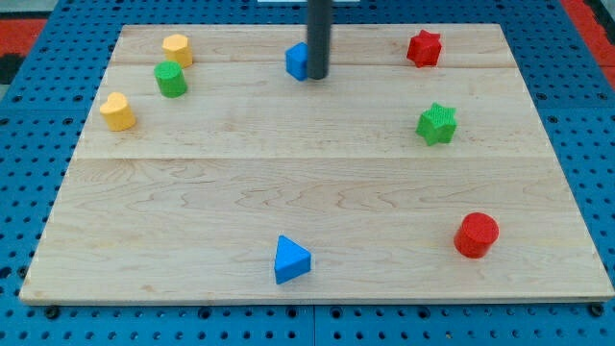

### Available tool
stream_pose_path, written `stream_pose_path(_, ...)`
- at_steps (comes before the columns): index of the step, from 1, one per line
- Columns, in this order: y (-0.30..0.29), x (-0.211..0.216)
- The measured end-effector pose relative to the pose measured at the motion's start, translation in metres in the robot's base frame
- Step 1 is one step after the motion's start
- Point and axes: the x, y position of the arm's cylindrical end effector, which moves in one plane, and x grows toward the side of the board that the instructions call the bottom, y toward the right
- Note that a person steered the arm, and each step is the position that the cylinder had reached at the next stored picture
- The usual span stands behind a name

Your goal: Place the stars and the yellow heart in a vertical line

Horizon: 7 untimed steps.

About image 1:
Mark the yellow heart block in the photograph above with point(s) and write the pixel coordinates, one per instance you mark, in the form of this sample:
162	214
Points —
117	112

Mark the blue triangle block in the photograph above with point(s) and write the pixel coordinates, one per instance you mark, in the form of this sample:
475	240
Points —
291	260

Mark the light wooden board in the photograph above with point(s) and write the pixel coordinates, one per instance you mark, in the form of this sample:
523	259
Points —
186	207

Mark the blue cube block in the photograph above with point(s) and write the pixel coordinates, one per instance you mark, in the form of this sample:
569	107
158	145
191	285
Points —
296	60

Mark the green star block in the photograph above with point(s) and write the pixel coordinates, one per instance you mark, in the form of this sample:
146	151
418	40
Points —
437	124

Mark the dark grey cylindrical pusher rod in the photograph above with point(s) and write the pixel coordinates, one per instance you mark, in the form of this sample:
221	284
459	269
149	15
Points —
319	28

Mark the green cylinder block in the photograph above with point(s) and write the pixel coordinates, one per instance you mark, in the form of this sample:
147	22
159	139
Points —
170	79

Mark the red star block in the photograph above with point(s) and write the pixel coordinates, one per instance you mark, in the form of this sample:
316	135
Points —
424	49

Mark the red cylinder block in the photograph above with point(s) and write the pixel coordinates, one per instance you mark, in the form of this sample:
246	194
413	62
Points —
476	234

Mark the yellow hexagon block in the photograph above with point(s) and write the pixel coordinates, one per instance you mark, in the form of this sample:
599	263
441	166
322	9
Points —
177	48

